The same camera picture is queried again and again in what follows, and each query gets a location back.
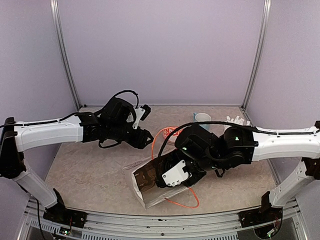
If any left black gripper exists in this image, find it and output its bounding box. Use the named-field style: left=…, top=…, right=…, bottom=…
left=106, top=122, right=154, bottom=149

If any white paper takeout bag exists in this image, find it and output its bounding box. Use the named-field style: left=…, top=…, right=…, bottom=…
left=122, top=126, right=200, bottom=210

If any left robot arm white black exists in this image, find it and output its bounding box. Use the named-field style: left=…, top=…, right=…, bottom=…
left=0, top=97, right=154, bottom=223

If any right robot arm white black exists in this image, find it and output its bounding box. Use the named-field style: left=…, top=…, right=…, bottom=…
left=154, top=122, right=320, bottom=222

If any red patterned small bowl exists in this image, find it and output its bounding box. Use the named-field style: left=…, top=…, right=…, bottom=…
left=161, top=126, right=182, bottom=145

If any blue translucent plastic cup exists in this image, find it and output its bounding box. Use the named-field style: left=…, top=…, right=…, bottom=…
left=193, top=112, right=212, bottom=131

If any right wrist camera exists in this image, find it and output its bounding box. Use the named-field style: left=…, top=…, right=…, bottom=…
left=161, top=160, right=192, bottom=187

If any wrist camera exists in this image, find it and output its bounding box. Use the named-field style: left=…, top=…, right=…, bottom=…
left=132, top=104, right=151, bottom=130
left=161, top=160, right=192, bottom=187

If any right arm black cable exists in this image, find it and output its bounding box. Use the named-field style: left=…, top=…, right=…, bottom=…
left=156, top=120, right=320, bottom=181

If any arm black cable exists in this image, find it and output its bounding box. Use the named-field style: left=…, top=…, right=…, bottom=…
left=156, top=120, right=320, bottom=181
left=0, top=89, right=140, bottom=131

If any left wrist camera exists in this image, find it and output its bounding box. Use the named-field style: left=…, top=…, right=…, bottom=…
left=132, top=104, right=151, bottom=130

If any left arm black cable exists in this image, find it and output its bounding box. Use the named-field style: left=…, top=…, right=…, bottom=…
left=0, top=89, right=140, bottom=131

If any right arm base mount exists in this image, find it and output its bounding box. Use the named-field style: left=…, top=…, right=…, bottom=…
left=238, top=207, right=283, bottom=228

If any aluminium front rail frame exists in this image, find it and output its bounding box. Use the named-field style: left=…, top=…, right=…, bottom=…
left=17, top=197, right=308, bottom=240

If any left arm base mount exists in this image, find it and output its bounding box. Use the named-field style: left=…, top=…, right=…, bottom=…
left=43, top=208, right=88, bottom=229

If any left aluminium corner post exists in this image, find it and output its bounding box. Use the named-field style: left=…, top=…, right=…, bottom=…
left=50, top=0, right=82, bottom=110

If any aluminium corner post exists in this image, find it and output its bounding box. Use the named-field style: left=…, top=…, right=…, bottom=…
left=241, top=0, right=272, bottom=112
left=50, top=0, right=82, bottom=110

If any right aluminium corner post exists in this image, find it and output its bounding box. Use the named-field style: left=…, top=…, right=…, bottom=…
left=241, top=0, right=272, bottom=112

